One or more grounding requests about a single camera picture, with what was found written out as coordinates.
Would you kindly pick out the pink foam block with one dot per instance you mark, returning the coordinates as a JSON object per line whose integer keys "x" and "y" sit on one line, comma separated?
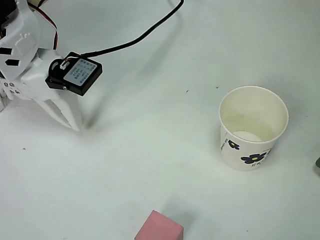
{"x": 160, "y": 227}

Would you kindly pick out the flower print paper cup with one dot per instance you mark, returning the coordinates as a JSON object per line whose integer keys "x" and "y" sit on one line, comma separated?
{"x": 250, "y": 112}

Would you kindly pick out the grey object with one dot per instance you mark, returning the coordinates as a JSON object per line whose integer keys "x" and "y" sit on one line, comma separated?
{"x": 317, "y": 165}

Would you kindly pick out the black camera box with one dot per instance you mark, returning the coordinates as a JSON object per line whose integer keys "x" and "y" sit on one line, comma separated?
{"x": 82, "y": 72}

